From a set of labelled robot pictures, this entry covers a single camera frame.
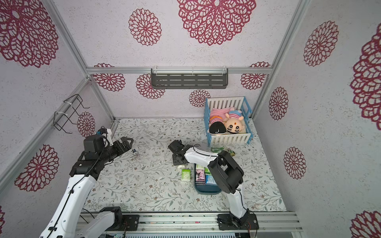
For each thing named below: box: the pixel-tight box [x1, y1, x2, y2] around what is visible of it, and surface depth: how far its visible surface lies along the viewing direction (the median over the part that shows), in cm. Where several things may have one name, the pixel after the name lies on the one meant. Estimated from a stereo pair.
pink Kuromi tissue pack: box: [195, 168, 206, 186], surface depth 86 cm
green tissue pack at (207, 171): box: [204, 167, 212, 176], surface depth 87 cm
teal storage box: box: [193, 163, 222, 195], surface depth 86 cm
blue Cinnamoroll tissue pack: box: [205, 174, 218, 186], surface depth 87 cm
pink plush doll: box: [210, 107, 235, 120], surface depth 114 cm
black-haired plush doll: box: [209, 121, 227, 136], surface depth 99 cm
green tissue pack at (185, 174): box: [181, 169, 191, 181], surface depth 89 cm
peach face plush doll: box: [223, 110, 245, 134], surface depth 104 cm
